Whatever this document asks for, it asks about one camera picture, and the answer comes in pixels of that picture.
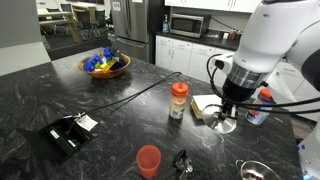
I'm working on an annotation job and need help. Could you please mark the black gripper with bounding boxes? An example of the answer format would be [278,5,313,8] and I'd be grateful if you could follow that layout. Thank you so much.
[218,77,265,121]

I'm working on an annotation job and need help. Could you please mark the black counter outlet box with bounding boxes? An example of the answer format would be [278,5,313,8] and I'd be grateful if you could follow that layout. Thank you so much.
[15,114,98,164]

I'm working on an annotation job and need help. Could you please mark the large orange-capped creamer bottle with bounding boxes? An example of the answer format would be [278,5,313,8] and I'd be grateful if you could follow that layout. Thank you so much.
[245,88,277,126]

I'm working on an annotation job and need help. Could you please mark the small orange-capped creamer bottle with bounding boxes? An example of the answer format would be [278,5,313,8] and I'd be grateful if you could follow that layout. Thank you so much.
[169,81,190,120]

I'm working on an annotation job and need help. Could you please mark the black can opener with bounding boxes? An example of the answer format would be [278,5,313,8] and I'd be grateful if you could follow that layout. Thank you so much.
[171,149,194,180]

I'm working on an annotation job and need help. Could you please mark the red beans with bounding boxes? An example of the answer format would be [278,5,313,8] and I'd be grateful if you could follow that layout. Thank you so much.
[241,171,264,180]

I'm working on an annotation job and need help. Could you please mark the white base cabinets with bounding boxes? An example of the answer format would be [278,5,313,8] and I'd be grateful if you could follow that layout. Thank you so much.
[154,34,320,123]

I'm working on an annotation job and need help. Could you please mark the black kitchen countertop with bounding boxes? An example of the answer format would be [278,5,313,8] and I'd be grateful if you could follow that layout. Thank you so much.
[154,30,242,52]

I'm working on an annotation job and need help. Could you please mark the orange plastic cup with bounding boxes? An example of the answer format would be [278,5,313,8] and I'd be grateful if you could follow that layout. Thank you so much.
[135,144,162,180]

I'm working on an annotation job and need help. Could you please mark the silver microwave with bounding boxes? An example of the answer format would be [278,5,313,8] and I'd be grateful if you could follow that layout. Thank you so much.
[169,13,212,39]

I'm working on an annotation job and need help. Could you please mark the blue soap bottle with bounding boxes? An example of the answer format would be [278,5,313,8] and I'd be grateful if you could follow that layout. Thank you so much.
[162,14,170,34]

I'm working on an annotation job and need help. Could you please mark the dark navy toy block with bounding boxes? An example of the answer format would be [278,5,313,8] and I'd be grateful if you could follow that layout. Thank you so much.
[109,59,127,71]

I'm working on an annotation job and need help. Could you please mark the wooden bowl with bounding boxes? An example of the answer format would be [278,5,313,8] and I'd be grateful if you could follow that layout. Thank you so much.
[77,53,132,80]

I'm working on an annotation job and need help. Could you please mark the yellow toy block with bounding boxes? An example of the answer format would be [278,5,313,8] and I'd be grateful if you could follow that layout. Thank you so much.
[94,58,118,72]

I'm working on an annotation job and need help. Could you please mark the stainless steel fridge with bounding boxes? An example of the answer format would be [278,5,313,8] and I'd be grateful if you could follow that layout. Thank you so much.
[109,0,158,64]

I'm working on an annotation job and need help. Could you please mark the dark grey toy block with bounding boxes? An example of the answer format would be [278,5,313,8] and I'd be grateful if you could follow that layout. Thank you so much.
[107,33,122,63]

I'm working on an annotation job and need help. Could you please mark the blue toy block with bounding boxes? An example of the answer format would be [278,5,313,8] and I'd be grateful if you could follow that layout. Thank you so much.
[83,53,101,73]
[102,46,114,60]

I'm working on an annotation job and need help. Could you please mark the white fridge paper sign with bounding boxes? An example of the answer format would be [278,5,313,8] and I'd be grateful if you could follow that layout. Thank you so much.
[111,1,122,12]

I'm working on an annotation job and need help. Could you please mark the black office chair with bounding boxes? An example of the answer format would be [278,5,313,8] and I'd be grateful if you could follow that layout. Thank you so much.
[93,9,108,38]
[59,3,73,13]
[72,8,93,39]

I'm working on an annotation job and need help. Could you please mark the wooden conference table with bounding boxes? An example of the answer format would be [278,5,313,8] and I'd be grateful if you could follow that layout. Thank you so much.
[36,7,82,44]

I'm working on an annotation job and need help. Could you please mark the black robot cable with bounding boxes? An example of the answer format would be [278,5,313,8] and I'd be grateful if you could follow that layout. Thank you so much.
[205,53,320,116]

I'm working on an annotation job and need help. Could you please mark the black counter cable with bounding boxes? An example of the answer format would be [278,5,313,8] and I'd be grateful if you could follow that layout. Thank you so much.
[83,71,183,116]

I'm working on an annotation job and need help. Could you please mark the grey acoustic wall panel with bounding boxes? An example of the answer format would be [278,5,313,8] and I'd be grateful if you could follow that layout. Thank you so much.
[0,0,43,49]

